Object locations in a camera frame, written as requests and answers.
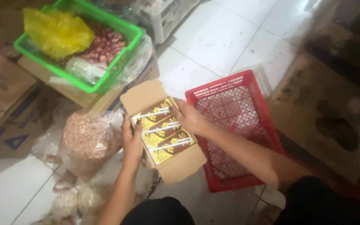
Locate person's right hand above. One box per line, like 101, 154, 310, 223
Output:
169, 99, 211, 136

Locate person's left hand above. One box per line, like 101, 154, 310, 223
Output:
121, 114, 144, 168

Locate brown yellow drink carton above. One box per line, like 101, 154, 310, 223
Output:
141, 115, 183, 149
131, 98, 174, 130
149, 129, 196, 165

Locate small brown cardboard box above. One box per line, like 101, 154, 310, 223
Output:
120, 78, 208, 185

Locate red plastic crate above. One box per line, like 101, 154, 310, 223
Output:
185, 69, 285, 193

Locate cardboard carton under basket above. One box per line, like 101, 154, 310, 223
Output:
17, 53, 160, 114

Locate clear bag of peanuts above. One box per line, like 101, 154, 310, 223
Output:
58, 109, 125, 180

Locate white plastic crate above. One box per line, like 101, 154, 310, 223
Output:
139, 0, 201, 45

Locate heap of red shallots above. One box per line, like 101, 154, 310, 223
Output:
79, 21, 127, 66

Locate clear plastic bag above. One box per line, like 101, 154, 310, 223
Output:
64, 58, 108, 85

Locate green plastic basket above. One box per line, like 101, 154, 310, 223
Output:
14, 0, 143, 94

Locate clear bags of white garlic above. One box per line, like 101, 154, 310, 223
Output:
31, 178, 118, 225

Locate yellow plastic bag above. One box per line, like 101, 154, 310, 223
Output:
23, 8, 96, 60

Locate stained flat cardboard sheet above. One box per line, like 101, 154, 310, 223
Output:
266, 51, 360, 185

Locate cardboard carton with blue print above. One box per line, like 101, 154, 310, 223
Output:
0, 82, 62, 160

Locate large brown cardboard carton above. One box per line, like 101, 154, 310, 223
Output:
0, 40, 38, 138

